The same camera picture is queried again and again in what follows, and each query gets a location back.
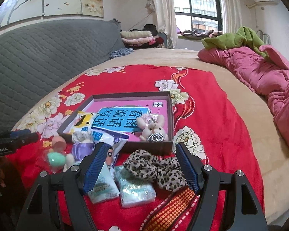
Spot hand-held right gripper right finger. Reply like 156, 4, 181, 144
175, 142, 268, 231

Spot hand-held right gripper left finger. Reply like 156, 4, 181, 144
16, 142, 113, 231

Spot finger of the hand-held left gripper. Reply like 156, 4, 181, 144
10, 129, 32, 136
13, 133, 39, 148

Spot pale green tissue packet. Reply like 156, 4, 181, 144
88, 164, 121, 204
114, 165, 157, 208

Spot plush bear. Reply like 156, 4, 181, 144
63, 130, 97, 171

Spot leopard print scrunchie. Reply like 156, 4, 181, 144
123, 149, 195, 193

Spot white cartoon tissue packet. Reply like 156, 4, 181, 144
90, 129, 130, 167

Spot green makeup sponge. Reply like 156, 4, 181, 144
42, 148, 68, 174

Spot brown cardboard box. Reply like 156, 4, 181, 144
56, 91, 174, 156

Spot person's left hand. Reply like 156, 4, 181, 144
0, 157, 17, 190

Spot pink makeup sponge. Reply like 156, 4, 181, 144
51, 136, 68, 152

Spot yellow cartoon packet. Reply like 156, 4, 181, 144
73, 111, 100, 135

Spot blue booklet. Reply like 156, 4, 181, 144
91, 106, 151, 135

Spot pink book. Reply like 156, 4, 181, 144
83, 99, 170, 142

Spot grey quilted headboard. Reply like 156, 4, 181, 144
0, 18, 126, 135

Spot red floral blanket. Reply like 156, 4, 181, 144
5, 64, 265, 231

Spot blue patterned cloth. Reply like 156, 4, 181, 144
109, 48, 134, 59

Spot pink quilt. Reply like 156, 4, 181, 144
197, 44, 289, 151

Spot clothes on windowsill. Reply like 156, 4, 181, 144
178, 29, 223, 38

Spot stack of folded clothes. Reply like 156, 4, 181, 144
120, 29, 164, 49

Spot green blanket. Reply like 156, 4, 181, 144
201, 26, 271, 58

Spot black bag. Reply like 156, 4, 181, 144
143, 24, 158, 35

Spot white metal rack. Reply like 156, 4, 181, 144
256, 30, 271, 45

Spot barred window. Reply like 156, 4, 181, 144
171, 0, 223, 33

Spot white curtain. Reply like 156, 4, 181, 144
217, 0, 242, 33
150, 0, 179, 49

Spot beige plush bunny keychain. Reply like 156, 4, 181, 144
135, 114, 169, 142

